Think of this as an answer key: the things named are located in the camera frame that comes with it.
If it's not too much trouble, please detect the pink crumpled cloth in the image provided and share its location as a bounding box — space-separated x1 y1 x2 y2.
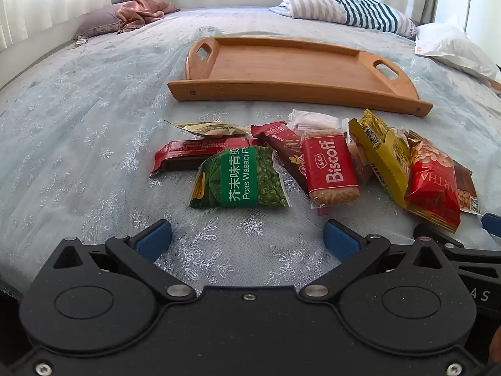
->
116 0 181 35

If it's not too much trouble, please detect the clear packet with white pastry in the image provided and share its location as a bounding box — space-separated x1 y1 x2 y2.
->
289 109 374 185

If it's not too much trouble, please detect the red nut packet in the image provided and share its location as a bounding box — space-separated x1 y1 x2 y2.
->
404 131 462 233

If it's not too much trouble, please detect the yellow snack packet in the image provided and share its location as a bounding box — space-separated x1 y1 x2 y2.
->
348 109 411 208

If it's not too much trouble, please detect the white wardrobe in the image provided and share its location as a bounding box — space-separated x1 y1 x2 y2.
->
438 0 501 67

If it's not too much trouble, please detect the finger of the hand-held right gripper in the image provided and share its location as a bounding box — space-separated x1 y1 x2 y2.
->
481 212 501 239
414 222 501 265

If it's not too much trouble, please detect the striped pillow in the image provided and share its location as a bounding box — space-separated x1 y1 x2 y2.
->
269 0 417 39

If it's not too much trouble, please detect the dark red wafer packet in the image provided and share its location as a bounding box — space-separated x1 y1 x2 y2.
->
250 121 311 193

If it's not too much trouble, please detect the gold foil snack packet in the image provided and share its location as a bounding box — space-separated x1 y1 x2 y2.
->
164 121 251 138

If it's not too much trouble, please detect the mauve pillow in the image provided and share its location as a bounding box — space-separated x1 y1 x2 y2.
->
74 3 122 40

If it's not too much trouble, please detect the bed with grey sheet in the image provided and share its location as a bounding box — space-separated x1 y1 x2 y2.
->
0 6 501 310

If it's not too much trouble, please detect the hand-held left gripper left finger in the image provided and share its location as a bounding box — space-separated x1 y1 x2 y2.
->
53 220 196 304

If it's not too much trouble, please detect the white pillow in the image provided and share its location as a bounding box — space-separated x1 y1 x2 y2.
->
414 13 501 83

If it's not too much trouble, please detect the long red chocolate bar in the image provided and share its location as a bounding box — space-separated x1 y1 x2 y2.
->
150 137 256 178

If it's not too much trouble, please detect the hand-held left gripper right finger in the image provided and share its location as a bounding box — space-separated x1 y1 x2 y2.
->
299 220 447 304

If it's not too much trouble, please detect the green pea snack packet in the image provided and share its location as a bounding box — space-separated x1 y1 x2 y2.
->
188 146 291 210

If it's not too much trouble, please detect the red biscuit packet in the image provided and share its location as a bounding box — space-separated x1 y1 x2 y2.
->
301 128 361 209

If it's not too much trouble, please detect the wooden tray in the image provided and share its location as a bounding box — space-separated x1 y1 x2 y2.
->
167 36 434 117

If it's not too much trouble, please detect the brown almond packet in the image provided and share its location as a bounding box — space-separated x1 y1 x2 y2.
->
452 162 481 215

